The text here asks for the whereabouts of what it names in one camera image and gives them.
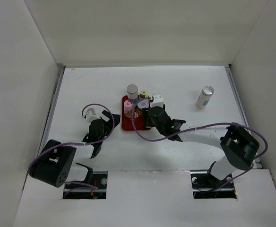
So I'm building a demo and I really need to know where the red-white lid sauce jar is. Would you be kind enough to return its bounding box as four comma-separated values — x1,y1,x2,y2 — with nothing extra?
137,99,149,117

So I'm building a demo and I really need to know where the yellow cap spice bottle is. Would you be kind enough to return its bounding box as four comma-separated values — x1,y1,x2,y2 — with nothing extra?
138,89,149,100

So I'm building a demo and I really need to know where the pink cap spice bottle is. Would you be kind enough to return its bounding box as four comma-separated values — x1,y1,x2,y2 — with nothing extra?
123,100,134,118

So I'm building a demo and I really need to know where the tall jar blue label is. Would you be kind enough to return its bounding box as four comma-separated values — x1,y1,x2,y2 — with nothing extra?
127,84,138,104

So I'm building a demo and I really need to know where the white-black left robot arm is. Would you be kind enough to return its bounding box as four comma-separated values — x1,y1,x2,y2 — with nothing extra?
28,108,121,188

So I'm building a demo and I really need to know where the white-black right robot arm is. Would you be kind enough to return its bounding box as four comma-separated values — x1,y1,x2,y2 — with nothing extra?
142,106,259,188

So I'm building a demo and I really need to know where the red lacquer tray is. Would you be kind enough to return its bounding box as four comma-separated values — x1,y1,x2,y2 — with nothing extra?
121,96,150,131

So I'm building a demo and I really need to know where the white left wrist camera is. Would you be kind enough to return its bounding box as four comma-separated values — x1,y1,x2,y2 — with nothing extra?
84,108,100,123

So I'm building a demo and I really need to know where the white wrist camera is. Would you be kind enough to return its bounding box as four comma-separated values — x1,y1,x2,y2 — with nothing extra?
84,108,100,123
150,94,164,108

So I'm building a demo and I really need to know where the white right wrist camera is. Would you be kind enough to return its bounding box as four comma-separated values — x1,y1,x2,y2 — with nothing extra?
150,94,164,108

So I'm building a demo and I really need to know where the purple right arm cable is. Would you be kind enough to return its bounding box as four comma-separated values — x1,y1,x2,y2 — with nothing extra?
131,96,269,192

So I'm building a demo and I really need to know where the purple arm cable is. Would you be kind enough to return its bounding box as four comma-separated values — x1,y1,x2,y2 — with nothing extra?
28,103,115,178
131,96,269,192

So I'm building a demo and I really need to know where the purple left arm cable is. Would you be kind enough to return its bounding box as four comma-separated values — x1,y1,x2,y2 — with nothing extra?
28,103,115,178

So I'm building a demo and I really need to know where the left aluminium side rail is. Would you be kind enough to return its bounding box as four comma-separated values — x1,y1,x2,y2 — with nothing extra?
38,63,65,152

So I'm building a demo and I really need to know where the aluminium side rail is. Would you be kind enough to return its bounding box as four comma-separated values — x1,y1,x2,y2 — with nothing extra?
224,65,263,166
38,63,65,152

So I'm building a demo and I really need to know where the right aluminium side rail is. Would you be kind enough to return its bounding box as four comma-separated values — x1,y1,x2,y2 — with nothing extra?
224,65,263,166

